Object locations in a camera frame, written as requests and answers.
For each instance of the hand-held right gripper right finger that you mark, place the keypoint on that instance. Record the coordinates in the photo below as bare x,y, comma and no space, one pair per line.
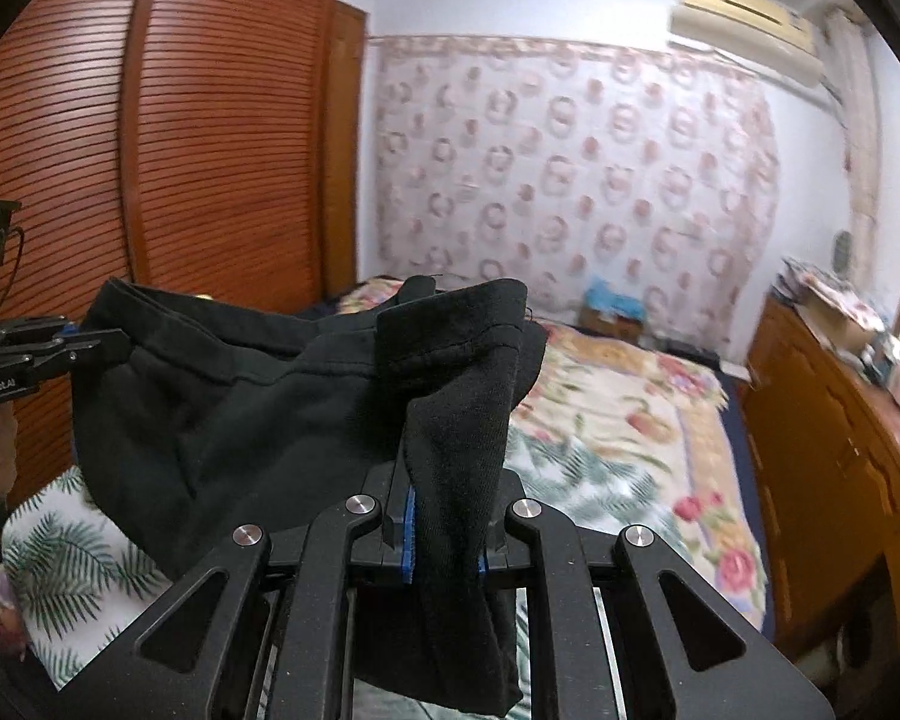
510,540

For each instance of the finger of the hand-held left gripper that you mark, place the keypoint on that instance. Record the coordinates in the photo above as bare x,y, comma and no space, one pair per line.
60,356
34,331

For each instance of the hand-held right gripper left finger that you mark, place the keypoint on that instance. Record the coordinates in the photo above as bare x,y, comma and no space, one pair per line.
407,540

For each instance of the black pants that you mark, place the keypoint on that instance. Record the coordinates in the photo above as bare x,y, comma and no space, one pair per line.
270,405

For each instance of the floral blanket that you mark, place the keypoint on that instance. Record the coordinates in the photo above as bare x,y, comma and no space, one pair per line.
645,420

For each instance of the leaf print bed sheet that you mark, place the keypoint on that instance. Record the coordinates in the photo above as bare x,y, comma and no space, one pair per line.
60,555

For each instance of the brown box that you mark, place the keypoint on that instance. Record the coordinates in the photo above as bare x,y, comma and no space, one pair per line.
611,324

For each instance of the wooden louvered wardrobe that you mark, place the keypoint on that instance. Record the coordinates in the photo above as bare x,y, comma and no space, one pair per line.
195,127

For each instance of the navy bed sheet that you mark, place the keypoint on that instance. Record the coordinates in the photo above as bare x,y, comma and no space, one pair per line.
757,577

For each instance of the blue plastic bag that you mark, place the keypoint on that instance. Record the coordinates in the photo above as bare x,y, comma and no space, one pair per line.
615,298

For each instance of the wooden cabinet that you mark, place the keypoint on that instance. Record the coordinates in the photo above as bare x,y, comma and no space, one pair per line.
810,420

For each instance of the circle patterned sheer curtain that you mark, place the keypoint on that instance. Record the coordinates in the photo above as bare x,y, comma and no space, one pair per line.
570,165

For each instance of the open cardboard box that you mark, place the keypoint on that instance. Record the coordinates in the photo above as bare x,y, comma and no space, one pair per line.
832,322

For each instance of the floral patterned cloth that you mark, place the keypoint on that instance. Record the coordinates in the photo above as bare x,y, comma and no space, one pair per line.
832,289

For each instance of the grey small fan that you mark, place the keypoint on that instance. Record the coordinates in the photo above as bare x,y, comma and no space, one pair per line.
842,251

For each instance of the cream tied curtain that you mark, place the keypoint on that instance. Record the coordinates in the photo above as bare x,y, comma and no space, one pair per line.
859,165

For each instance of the cream wall air conditioner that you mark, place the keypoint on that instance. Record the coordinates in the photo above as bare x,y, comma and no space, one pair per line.
742,22

